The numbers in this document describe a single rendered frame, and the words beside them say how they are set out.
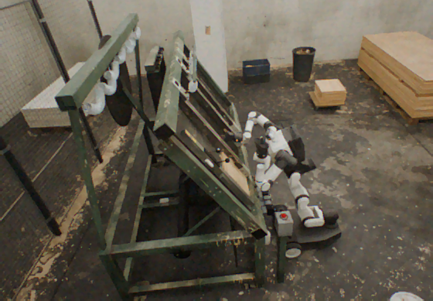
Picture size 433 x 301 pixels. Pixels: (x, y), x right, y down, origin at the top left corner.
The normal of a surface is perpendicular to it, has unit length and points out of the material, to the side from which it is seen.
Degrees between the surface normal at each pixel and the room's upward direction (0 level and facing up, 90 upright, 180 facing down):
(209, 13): 90
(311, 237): 0
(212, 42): 90
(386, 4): 90
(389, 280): 0
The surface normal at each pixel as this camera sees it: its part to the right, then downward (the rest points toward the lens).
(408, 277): -0.09, -0.82
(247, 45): -0.04, 0.57
